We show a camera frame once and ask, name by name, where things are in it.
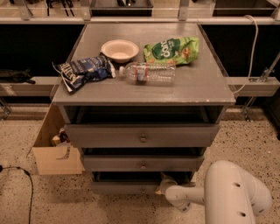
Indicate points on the items inside cardboard box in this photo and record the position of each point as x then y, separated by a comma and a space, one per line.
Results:
62, 137

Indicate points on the grey drawer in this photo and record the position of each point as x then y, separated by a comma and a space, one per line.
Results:
141, 135
142, 163
125, 182

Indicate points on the clear plastic water bottle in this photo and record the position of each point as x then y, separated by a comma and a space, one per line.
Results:
153, 74

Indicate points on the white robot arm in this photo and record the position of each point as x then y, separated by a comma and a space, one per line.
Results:
230, 194

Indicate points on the black object on ledge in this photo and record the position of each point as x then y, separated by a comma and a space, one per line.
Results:
16, 76

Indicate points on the green snack bag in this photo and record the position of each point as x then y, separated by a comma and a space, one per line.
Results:
177, 51

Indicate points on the grey top drawer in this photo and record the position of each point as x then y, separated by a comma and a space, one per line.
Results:
141, 135

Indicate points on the white paper bowl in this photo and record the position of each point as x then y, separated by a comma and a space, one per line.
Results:
119, 50

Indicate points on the cardboard box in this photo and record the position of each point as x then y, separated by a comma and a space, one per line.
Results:
63, 159

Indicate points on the blue chip bag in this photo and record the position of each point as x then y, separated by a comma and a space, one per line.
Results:
75, 74

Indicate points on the grey bottom drawer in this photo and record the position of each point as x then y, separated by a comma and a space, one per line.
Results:
125, 182

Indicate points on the grey middle drawer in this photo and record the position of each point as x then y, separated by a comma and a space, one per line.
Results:
142, 163

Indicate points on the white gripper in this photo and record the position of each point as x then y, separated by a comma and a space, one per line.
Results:
169, 183

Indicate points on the grey wooden drawer cabinet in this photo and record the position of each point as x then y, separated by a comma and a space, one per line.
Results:
199, 94

